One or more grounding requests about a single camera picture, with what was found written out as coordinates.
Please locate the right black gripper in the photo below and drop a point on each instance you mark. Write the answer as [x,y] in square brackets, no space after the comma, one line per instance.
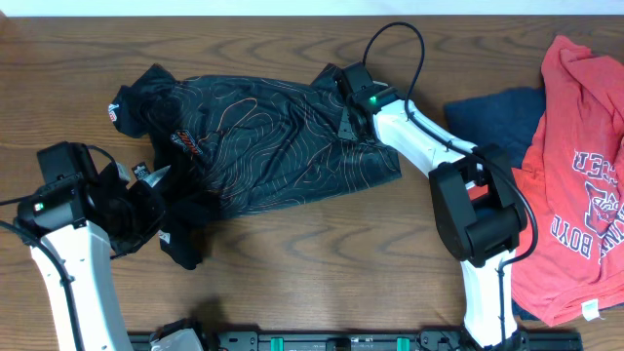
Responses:
[345,130]

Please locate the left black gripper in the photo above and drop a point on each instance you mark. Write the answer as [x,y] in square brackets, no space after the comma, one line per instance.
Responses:
[156,214]

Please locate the navy blue cloth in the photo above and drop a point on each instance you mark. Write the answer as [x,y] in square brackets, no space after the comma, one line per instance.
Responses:
[508,119]

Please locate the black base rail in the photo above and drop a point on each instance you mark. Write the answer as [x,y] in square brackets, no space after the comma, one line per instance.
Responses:
[188,334]

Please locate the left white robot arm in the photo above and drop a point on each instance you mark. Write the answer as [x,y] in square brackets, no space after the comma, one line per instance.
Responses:
[75,224]

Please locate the black orange-patterned jersey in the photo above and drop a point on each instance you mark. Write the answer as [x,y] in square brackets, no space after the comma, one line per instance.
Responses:
[228,146]

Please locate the red printed t-shirt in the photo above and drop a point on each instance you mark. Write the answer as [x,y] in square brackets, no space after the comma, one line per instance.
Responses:
[572,176]

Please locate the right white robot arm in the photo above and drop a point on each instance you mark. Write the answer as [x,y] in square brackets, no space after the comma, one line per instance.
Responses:
[479,210]

